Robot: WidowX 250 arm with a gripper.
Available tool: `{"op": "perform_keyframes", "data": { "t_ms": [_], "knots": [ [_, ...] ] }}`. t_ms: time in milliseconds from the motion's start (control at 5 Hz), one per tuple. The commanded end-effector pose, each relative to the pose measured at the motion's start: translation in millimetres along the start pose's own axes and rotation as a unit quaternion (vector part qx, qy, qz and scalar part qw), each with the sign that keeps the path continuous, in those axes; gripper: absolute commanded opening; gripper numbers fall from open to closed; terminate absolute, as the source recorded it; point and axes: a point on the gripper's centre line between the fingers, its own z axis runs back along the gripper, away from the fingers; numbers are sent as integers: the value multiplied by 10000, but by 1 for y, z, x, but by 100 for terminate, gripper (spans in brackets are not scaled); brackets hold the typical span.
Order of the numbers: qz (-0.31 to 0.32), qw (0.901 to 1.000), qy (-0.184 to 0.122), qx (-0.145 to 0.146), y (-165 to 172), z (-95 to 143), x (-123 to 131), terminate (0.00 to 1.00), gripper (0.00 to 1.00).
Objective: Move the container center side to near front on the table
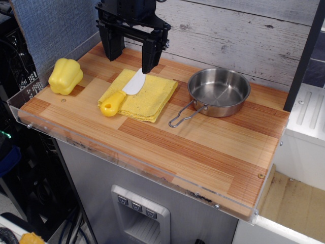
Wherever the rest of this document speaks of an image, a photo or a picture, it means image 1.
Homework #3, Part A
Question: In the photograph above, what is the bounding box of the yellow folded cloth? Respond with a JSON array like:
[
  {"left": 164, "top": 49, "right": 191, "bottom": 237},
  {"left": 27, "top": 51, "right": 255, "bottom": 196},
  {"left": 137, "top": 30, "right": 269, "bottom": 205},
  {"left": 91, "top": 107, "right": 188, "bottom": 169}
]
[{"left": 98, "top": 69, "right": 178, "bottom": 123}]

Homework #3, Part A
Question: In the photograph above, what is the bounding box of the black plastic crate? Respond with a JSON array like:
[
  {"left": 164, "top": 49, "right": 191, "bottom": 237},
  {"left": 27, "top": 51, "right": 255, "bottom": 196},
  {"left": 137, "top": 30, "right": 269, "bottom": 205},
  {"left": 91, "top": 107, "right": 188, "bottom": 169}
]
[{"left": 1, "top": 28, "right": 38, "bottom": 97}]

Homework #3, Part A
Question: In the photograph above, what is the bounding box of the black vertical post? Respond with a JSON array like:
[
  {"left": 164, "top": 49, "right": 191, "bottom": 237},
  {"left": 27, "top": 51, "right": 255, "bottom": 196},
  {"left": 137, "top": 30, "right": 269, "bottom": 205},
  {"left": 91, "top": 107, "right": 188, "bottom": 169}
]
[{"left": 283, "top": 0, "right": 324, "bottom": 112}]

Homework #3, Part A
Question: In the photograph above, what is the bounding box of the toy knife yellow handle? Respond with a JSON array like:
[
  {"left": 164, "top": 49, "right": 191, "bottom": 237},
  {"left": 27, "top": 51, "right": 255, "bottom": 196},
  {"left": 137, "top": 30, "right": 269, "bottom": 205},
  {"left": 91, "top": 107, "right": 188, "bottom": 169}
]
[{"left": 100, "top": 68, "right": 147, "bottom": 117}]

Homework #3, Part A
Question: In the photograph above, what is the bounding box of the yellow toy bell pepper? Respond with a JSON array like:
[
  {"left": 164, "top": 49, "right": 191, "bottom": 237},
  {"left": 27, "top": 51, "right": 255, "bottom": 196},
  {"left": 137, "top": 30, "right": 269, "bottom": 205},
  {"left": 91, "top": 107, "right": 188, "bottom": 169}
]
[{"left": 48, "top": 58, "right": 83, "bottom": 95}]

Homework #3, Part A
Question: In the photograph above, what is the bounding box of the grey water dispenser panel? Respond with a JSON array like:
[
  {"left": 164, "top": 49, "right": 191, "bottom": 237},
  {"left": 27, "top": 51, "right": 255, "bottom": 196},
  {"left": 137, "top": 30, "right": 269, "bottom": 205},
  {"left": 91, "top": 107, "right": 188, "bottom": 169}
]
[{"left": 111, "top": 185, "right": 171, "bottom": 243}]

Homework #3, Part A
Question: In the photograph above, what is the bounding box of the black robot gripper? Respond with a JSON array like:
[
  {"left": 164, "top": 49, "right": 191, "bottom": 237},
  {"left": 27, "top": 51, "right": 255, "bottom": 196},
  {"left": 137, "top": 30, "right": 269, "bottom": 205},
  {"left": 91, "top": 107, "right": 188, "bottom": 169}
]
[{"left": 95, "top": 1, "right": 171, "bottom": 74}]

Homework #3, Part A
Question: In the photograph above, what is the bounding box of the white toy sink unit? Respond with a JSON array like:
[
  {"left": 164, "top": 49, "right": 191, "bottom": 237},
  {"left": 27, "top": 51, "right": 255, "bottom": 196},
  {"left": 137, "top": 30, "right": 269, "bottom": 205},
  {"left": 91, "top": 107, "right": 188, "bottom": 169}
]
[{"left": 233, "top": 84, "right": 324, "bottom": 243}]

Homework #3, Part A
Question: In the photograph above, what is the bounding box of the grey fabric panel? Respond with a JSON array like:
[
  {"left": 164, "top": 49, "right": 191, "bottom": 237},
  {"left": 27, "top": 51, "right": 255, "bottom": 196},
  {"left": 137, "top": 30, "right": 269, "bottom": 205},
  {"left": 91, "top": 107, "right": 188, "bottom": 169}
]
[{"left": 10, "top": 0, "right": 101, "bottom": 77}]

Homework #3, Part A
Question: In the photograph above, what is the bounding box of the clear acrylic table guard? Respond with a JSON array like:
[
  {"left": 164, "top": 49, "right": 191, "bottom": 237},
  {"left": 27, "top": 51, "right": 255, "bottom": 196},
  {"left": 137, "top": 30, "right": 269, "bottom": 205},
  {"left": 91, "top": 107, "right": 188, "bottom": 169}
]
[{"left": 8, "top": 82, "right": 289, "bottom": 223}]

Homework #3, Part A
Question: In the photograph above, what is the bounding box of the small stainless steel pot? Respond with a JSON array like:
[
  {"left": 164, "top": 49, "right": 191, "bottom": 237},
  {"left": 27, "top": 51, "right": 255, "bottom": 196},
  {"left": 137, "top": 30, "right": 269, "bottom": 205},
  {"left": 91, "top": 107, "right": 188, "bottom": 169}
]
[{"left": 169, "top": 68, "right": 251, "bottom": 128}]

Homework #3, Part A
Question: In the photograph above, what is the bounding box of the silver toy fridge cabinet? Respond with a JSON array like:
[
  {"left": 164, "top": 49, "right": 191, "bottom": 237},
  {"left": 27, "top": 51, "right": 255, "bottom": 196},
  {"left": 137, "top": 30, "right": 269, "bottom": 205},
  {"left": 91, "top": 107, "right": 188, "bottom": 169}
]
[{"left": 58, "top": 141, "right": 238, "bottom": 243}]

